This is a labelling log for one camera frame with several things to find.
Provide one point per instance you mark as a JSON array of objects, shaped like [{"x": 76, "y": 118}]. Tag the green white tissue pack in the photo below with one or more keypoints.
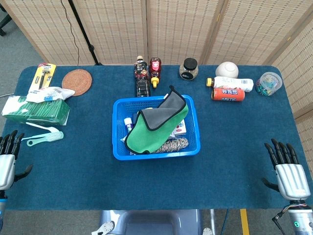
[{"x": 36, "y": 112}]

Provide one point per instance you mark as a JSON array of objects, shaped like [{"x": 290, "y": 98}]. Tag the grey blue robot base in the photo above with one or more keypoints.
[{"x": 151, "y": 222}]

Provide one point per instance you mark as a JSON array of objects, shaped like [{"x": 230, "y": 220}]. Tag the red white milk carton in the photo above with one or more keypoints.
[{"x": 180, "y": 128}]

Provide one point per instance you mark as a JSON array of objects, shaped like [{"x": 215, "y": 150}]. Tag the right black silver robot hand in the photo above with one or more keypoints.
[{"x": 291, "y": 178}]

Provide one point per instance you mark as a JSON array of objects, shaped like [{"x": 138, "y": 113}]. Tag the green grey cloth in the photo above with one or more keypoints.
[{"x": 146, "y": 137}]

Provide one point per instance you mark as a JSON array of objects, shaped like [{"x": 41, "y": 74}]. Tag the bamboo folding screen panel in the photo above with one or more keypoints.
[
  {"x": 181, "y": 27},
  {"x": 306, "y": 139},
  {"x": 298, "y": 73},
  {"x": 115, "y": 29},
  {"x": 254, "y": 31},
  {"x": 44, "y": 29}
]

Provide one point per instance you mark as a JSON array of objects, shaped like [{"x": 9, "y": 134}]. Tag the white perforated foot plate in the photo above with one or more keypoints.
[
  {"x": 207, "y": 231},
  {"x": 105, "y": 228}
]

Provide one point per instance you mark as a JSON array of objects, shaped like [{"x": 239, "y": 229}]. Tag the black tripod stand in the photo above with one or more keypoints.
[{"x": 84, "y": 36}]

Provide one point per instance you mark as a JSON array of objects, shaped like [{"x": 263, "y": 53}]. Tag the round woven brown coaster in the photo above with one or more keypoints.
[{"x": 77, "y": 82}]

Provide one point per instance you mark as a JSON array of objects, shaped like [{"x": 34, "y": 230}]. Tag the blue felt table cover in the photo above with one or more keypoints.
[{"x": 220, "y": 159}]

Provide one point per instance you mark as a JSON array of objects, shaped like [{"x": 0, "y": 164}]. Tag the dark tea bottle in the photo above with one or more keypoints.
[{"x": 142, "y": 78}]

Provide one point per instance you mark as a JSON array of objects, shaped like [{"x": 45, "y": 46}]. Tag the glass jar black lid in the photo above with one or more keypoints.
[{"x": 188, "y": 71}]

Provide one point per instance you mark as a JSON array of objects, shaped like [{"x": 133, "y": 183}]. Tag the blue plastic basket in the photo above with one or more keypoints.
[{"x": 171, "y": 156}]

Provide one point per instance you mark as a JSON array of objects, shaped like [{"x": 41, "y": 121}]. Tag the black furniture piece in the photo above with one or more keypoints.
[{"x": 2, "y": 22}]

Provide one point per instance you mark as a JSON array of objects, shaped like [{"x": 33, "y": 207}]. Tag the white plastic folding tool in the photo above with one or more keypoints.
[{"x": 40, "y": 126}]

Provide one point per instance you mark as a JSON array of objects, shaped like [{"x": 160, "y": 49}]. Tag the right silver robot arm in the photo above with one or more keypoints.
[{"x": 302, "y": 220}]

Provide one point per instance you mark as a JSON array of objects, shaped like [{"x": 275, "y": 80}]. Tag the white bottle yellow cap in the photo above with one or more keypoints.
[{"x": 232, "y": 83}]

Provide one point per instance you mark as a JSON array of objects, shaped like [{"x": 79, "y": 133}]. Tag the orange drink can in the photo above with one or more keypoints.
[{"x": 228, "y": 95}]

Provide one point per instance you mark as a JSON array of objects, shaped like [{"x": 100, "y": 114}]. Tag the red sauce bottle yellow cap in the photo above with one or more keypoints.
[{"x": 155, "y": 69}]

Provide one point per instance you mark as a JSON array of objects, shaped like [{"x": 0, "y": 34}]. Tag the white plastic wipes pouch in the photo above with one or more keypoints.
[{"x": 49, "y": 94}]

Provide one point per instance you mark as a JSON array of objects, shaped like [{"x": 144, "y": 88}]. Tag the white blue glue stick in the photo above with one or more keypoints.
[{"x": 128, "y": 123}]

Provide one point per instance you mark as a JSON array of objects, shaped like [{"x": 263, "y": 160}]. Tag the white ceramic bowl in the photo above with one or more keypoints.
[{"x": 227, "y": 69}]

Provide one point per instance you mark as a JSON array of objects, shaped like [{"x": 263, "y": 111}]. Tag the clear jar of clips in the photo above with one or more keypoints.
[{"x": 268, "y": 84}]

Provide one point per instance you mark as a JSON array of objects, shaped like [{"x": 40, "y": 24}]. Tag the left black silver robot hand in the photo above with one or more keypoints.
[{"x": 6, "y": 166}]

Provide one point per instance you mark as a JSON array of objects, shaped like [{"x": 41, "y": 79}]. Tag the yellow razor blister pack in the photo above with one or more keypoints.
[{"x": 39, "y": 78}]

